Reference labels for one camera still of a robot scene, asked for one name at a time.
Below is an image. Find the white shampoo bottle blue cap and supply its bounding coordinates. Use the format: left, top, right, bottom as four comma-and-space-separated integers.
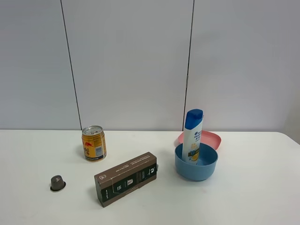
182, 109, 203, 165

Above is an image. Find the gold energy drink can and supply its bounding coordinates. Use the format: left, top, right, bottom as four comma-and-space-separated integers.
82, 126, 106, 162

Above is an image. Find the pink plastic dish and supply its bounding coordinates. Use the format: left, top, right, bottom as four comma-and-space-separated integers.
174, 130, 221, 150

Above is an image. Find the blue plastic bowl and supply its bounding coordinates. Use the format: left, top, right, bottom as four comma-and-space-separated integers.
175, 143, 218, 181

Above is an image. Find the brown coffee capsule box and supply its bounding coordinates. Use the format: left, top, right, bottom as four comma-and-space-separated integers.
94, 152, 158, 207

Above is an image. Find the dark coffee capsule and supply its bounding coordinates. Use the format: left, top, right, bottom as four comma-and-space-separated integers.
50, 175, 66, 192

